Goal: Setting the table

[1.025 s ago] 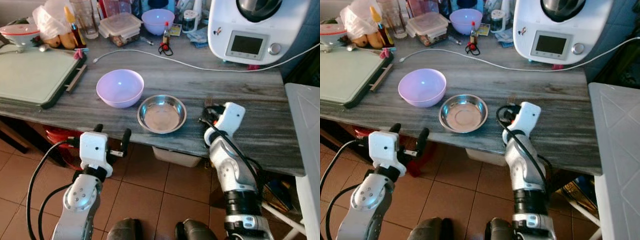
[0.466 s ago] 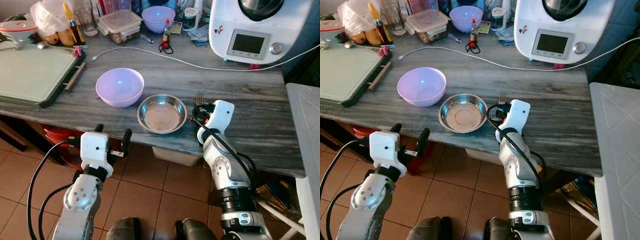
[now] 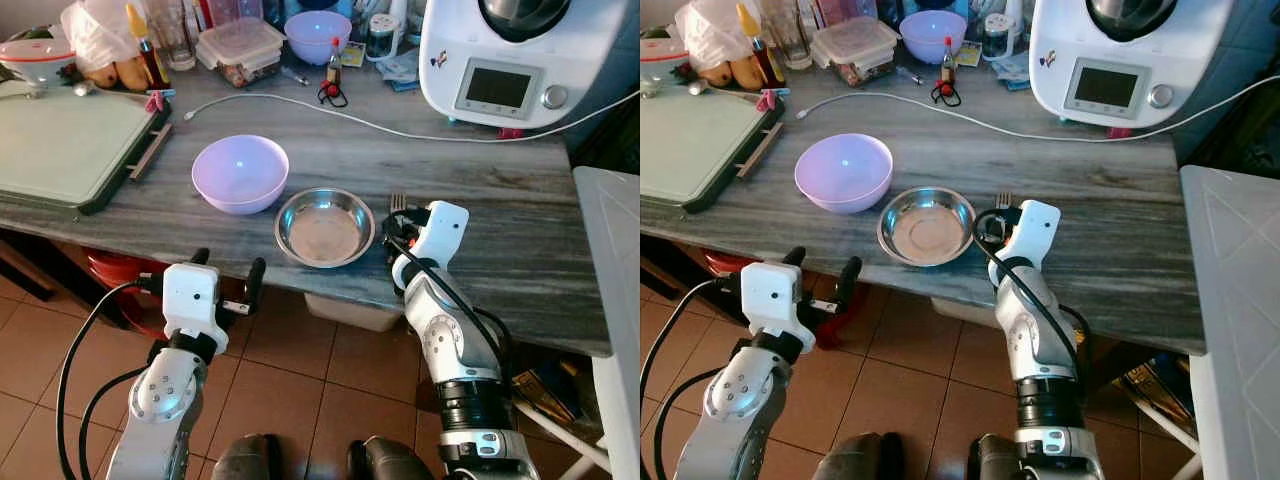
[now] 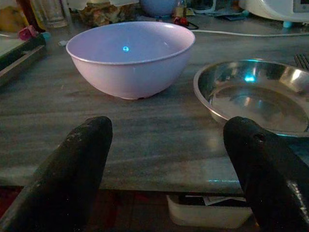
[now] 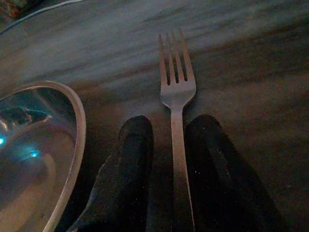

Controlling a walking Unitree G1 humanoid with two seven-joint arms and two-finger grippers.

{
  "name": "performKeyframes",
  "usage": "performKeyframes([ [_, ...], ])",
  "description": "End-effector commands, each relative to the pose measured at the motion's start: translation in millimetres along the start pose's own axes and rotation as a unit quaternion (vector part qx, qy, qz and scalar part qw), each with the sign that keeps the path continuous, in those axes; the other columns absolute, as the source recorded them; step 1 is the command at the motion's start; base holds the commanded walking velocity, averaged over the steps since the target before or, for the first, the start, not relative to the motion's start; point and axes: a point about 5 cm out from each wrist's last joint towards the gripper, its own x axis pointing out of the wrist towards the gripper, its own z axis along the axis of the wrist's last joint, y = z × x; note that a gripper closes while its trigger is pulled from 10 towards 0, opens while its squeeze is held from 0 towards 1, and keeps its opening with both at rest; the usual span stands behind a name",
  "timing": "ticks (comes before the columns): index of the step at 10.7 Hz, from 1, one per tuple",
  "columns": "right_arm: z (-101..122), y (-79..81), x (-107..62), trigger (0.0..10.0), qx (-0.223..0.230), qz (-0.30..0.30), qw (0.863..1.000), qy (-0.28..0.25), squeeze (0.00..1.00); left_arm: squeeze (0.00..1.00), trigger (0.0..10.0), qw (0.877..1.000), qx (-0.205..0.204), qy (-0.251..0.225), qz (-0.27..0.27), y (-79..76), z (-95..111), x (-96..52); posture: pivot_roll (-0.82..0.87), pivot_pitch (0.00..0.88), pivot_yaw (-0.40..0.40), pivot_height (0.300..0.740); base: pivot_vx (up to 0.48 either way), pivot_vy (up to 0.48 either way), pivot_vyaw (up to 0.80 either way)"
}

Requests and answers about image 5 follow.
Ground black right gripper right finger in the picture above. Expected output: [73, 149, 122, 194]
[184, 114, 288, 232]

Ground glossy round plate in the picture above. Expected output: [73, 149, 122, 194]
[0, 80, 87, 232]

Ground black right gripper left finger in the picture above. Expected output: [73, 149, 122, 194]
[67, 115, 155, 232]

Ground silver metal fork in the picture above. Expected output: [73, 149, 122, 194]
[158, 28, 197, 232]

